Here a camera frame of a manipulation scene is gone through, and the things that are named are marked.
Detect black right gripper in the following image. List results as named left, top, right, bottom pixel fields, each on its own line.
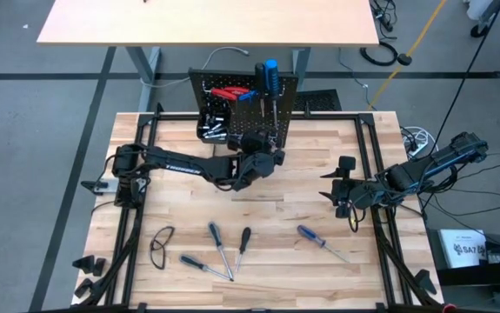
left=318, top=155, right=380, bottom=219

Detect black metal pegboard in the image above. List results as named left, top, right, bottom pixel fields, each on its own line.
left=187, top=67, right=299, bottom=151

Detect black-handled Phillips screwdriver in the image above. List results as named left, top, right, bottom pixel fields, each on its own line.
left=235, top=227, right=252, bottom=273

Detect dark-tipped nut driver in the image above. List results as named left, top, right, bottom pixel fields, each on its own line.
left=179, top=254, right=233, bottom=282

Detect black-framed safety glasses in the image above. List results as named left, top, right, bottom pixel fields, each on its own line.
left=150, top=225, right=176, bottom=270

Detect black plastic pegboard bin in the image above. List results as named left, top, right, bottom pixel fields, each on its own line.
left=196, top=110, right=232, bottom=143

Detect black floor grate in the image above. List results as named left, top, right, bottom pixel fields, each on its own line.
left=292, top=89, right=343, bottom=113

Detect white power strip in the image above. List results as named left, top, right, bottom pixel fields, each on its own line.
left=400, top=125, right=437, bottom=160

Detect light wooden desk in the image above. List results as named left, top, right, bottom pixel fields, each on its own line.
left=36, top=0, right=382, bottom=113

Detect white printed booklet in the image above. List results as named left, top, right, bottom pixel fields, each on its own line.
left=437, top=229, right=489, bottom=270

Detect office chair base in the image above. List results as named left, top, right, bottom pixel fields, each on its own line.
left=464, top=0, right=500, bottom=40

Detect short chrome hook rail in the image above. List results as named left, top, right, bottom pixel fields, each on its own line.
left=230, top=132, right=284, bottom=150

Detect black table frame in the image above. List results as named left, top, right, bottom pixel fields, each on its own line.
left=71, top=103, right=446, bottom=313

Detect grey floor cable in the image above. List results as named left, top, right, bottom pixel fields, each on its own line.
left=139, top=45, right=251, bottom=90

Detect black coiled cable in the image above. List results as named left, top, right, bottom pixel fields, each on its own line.
left=359, top=41, right=399, bottom=68

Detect black plastic bracket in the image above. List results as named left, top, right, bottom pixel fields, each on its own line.
left=71, top=255, right=97, bottom=276
left=74, top=277, right=96, bottom=300
left=414, top=269, right=438, bottom=296
left=92, top=257, right=108, bottom=277

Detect black tangled floor cables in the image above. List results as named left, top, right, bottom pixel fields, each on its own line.
left=369, top=0, right=401, bottom=34

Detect yellow cord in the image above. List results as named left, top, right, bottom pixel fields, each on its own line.
left=367, top=0, right=450, bottom=110

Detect long black cable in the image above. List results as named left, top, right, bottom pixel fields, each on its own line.
left=438, top=0, right=500, bottom=140

